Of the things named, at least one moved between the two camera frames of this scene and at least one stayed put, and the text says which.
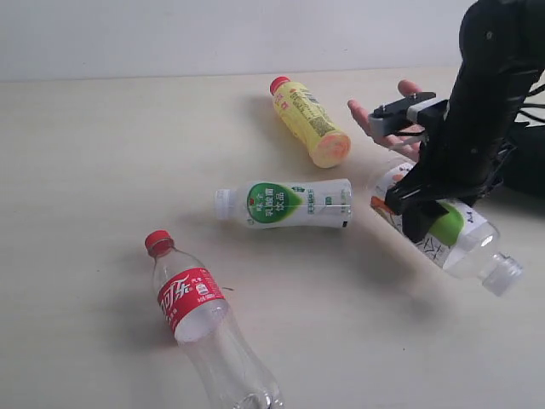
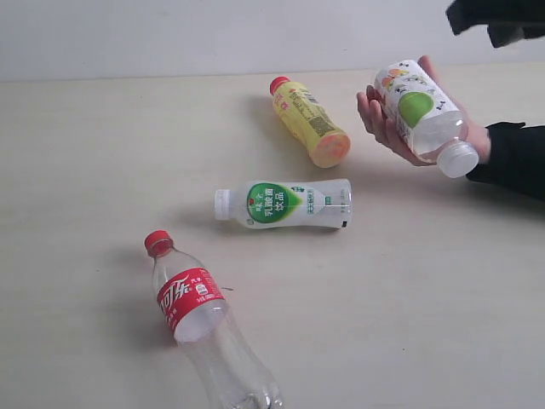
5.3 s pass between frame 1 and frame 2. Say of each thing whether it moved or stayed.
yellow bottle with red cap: stayed
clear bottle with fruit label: moved
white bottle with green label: stayed
